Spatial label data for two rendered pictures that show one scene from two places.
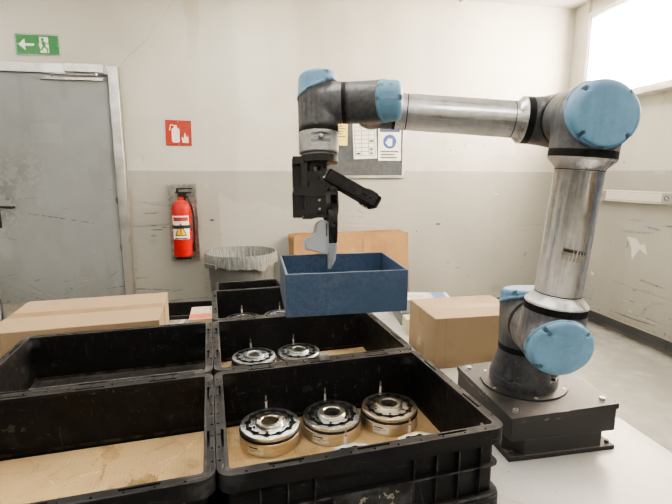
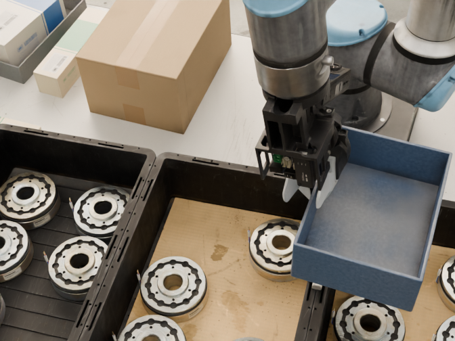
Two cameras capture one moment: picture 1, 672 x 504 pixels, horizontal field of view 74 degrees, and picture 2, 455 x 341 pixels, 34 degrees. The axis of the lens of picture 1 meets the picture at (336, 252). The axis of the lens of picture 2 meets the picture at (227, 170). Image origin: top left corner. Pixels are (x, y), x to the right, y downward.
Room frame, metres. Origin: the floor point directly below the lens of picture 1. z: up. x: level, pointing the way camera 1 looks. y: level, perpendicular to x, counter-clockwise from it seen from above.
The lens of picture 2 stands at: (0.60, 0.55, 1.85)
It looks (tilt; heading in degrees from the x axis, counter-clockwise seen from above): 50 degrees down; 304
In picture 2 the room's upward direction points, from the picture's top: 4 degrees counter-clockwise
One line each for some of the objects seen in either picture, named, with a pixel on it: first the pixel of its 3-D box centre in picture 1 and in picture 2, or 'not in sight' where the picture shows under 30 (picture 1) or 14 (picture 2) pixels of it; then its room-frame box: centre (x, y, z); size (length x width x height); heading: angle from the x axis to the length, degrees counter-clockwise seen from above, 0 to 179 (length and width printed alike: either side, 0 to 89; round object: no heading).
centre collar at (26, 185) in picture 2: not in sight; (26, 193); (1.34, 0.07, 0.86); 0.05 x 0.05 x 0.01
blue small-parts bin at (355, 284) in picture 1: (339, 281); (372, 213); (0.76, -0.01, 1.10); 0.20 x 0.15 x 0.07; 100
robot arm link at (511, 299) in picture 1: (527, 314); (353, 40); (0.97, -0.43, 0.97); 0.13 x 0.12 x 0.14; 176
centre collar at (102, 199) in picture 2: not in sight; (103, 208); (1.20, 0.03, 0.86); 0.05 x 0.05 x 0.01
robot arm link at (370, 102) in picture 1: (371, 103); not in sight; (0.88, -0.07, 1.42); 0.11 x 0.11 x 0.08; 86
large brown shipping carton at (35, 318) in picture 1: (92, 343); not in sight; (1.23, 0.71, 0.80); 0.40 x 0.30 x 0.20; 107
